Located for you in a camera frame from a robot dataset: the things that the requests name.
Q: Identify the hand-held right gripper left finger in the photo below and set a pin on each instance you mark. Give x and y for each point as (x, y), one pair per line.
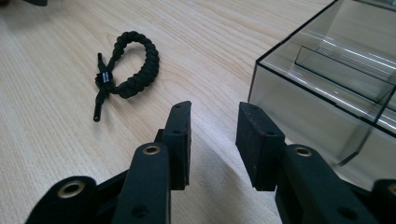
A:
(177, 146)

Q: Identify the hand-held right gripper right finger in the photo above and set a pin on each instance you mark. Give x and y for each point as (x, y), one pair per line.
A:
(258, 149)

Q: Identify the clear smoky acrylic box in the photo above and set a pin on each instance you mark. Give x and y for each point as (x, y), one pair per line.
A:
(330, 84)

